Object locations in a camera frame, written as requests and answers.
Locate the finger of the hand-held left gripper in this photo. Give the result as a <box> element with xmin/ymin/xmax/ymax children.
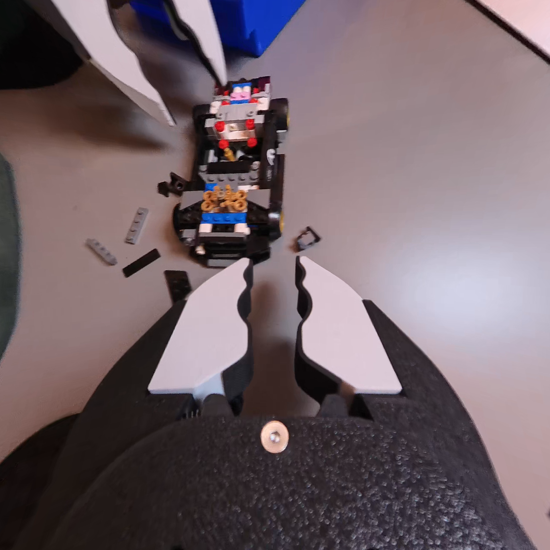
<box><xmin>164</xmin><ymin>0</ymin><xmax>228</xmax><ymax>87</ymax></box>
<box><xmin>51</xmin><ymin>0</ymin><xmax>177</xmax><ymax>128</ymax></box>

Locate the blue plastic bin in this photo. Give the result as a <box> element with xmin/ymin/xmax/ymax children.
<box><xmin>129</xmin><ymin>0</ymin><xmax>311</xmax><ymax>59</ymax></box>

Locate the black lego car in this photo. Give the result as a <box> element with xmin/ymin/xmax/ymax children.
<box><xmin>173</xmin><ymin>76</ymin><xmax>290</xmax><ymax>268</ymax></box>

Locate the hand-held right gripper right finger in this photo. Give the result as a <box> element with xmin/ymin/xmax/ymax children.
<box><xmin>294</xmin><ymin>256</ymin><xmax>404</xmax><ymax>414</ymax></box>

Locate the person's left forearm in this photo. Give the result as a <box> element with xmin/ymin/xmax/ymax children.
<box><xmin>0</xmin><ymin>0</ymin><xmax>83</xmax><ymax>89</ymax></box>

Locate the grey lego plate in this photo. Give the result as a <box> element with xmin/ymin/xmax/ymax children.
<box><xmin>85</xmin><ymin>237</ymin><xmax>118</xmax><ymax>266</ymax></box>
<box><xmin>125</xmin><ymin>207</ymin><xmax>150</xmax><ymax>245</ymax></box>

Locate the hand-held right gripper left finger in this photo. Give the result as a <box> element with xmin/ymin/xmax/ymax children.
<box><xmin>147</xmin><ymin>258</ymin><xmax>254</xmax><ymax>414</ymax></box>

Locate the white monitor stand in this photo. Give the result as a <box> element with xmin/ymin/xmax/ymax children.
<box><xmin>466</xmin><ymin>0</ymin><xmax>550</xmax><ymax>66</ymax></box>

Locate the black lego bar tile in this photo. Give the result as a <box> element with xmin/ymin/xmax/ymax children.
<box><xmin>122</xmin><ymin>248</ymin><xmax>162</xmax><ymax>278</ymax></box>

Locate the person's green sweater torso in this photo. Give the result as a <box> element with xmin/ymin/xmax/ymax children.
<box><xmin>0</xmin><ymin>150</ymin><xmax>23</xmax><ymax>359</ymax></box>

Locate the black lego wedge plate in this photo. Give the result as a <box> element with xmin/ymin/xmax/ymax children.
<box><xmin>163</xmin><ymin>269</ymin><xmax>193</xmax><ymax>304</ymax></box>

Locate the black wrist rest pad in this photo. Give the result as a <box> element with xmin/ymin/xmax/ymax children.
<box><xmin>0</xmin><ymin>413</ymin><xmax>80</xmax><ymax>478</ymax></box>

